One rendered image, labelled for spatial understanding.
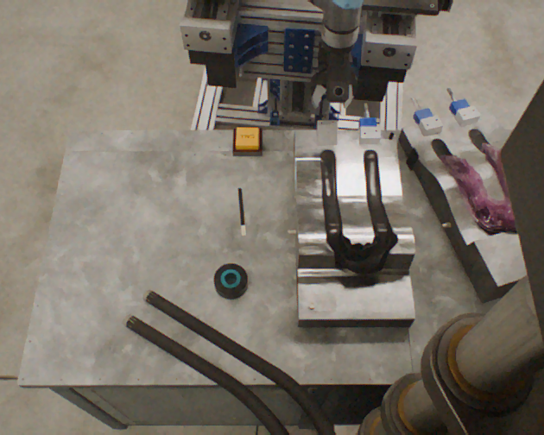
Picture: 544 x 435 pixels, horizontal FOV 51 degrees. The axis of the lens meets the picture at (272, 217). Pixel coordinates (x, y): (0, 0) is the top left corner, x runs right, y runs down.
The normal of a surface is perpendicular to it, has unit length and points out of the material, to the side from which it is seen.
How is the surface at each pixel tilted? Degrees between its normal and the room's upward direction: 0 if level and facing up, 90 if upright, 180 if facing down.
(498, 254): 0
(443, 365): 0
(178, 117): 0
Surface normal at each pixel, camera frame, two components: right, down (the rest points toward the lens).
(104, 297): 0.00, -0.47
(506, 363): -0.54, 0.74
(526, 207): -1.00, 0.00
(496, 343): -0.91, 0.37
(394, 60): -0.12, 0.87
